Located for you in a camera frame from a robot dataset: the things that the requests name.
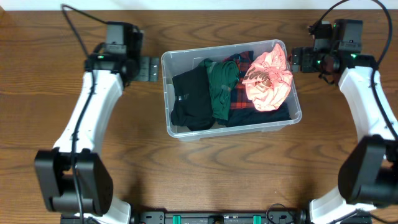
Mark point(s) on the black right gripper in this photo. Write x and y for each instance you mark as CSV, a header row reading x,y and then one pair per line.
x,y
308,65

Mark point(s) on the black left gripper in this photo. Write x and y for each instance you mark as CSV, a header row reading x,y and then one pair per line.
x,y
147,69

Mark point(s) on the pink shirt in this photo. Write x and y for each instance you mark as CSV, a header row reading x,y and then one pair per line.
x,y
268,81

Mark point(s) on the black garment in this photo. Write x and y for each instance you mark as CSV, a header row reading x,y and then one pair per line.
x,y
192,106

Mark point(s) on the red plaid flannel shirt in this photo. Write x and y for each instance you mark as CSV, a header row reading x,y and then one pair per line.
x,y
239,99

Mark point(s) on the green garment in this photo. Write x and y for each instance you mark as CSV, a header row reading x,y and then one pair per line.
x,y
222,77

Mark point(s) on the clear plastic storage bin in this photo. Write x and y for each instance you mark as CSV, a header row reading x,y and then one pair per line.
x,y
179,61

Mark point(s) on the dark navy garment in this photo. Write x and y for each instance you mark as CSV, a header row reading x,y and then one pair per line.
x,y
249,116

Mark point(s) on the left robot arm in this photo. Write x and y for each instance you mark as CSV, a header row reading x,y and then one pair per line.
x,y
72,177

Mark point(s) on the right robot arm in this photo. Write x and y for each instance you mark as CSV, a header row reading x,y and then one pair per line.
x,y
367,180

